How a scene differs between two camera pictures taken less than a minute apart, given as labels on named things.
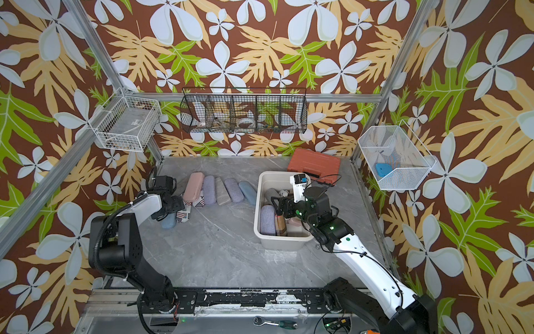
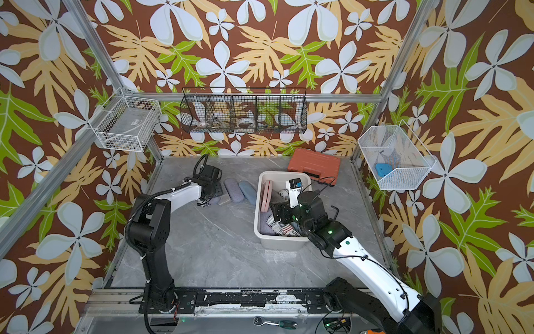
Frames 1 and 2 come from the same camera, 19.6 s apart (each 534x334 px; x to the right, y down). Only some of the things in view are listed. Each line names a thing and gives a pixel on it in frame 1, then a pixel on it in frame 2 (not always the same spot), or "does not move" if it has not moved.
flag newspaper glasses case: x=184 y=215 to x=282 y=229
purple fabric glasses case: x=234 y=190 does not move
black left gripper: x=179 y=205 to x=220 y=190
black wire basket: x=244 y=110 does not move
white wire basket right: x=395 y=158 does not move
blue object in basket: x=383 y=168 does not move
